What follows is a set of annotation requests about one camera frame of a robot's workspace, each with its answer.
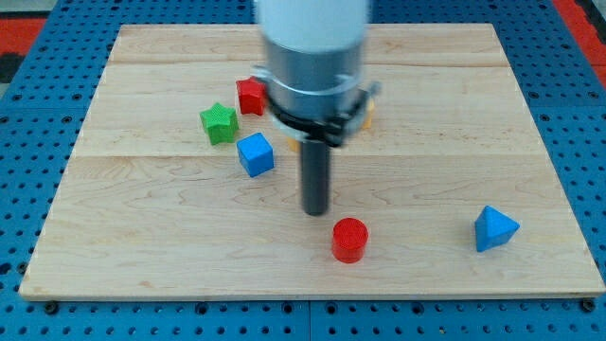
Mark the blue triangular prism block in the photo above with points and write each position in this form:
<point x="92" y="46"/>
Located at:
<point x="493" y="228"/>

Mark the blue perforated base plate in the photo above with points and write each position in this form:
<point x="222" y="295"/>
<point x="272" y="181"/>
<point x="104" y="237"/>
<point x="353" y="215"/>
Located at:
<point x="45" y="105"/>

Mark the blue cube block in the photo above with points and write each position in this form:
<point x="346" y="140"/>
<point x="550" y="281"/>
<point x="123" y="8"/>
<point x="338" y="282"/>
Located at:
<point x="256" y="154"/>

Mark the light wooden board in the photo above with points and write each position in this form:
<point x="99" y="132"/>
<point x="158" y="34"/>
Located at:
<point x="447" y="193"/>

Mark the red star block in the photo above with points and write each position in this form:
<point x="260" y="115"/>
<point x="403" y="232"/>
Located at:
<point x="251" y="96"/>

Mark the green star block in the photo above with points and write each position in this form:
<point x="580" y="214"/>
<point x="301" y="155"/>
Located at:
<point x="220" y="123"/>

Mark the black clamp ring mount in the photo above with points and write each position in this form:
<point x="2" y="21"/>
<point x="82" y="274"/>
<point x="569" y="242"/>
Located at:
<point x="329" y="115"/>

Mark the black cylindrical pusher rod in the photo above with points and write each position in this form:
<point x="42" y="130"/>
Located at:
<point x="315" y="177"/>

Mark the red cylinder block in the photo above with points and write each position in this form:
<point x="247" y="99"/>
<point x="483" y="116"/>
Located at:
<point x="349" y="238"/>

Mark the yellow hexagon block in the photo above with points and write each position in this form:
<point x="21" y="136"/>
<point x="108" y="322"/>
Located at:
<point x="294" y="145"/>

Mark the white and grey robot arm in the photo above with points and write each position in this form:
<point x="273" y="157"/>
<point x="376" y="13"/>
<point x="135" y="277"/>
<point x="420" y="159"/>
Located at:
<point x="313" y="73"/>

